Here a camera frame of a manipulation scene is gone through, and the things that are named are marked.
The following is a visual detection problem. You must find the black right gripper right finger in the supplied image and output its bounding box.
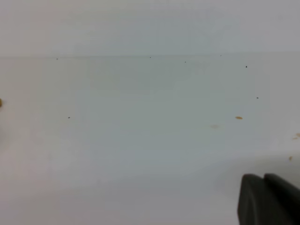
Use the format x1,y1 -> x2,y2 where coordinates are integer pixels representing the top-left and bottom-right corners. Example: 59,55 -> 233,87
264,173 -> 300,225

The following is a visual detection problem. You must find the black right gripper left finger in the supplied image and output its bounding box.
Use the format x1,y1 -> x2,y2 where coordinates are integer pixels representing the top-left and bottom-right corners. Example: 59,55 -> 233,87
237,174 -> 285,225

